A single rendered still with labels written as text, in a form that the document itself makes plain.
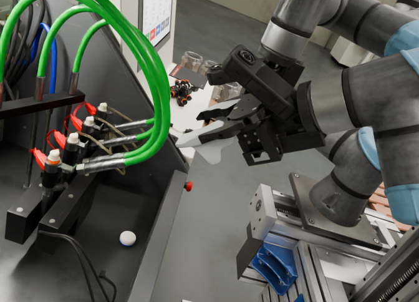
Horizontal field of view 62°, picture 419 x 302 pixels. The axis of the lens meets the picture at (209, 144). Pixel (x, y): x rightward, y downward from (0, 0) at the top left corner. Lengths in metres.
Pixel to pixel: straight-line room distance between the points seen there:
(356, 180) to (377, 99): 0.53
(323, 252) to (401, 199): 0.61
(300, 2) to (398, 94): 0.25
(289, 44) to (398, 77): 0.24
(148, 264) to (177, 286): 1.20
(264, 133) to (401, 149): 0.16
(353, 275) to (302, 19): 0.68
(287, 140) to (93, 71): 0.59
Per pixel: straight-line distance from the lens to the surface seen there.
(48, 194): 0.75
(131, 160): 0.63
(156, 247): 0.78
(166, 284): 1.94
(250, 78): 0.45
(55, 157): 0.69
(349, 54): 9.08
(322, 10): 0.62
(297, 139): 0.49
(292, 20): 0.60
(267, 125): 0.47
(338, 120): 0.44
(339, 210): 0.97
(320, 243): 1.04
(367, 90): 0.43
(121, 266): 0.89
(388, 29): 0.63
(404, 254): 0.90
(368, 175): 0.93
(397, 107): 0.42
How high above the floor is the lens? 1.53
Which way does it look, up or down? 30 degrees down
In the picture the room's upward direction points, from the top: 24 degrees clockwise
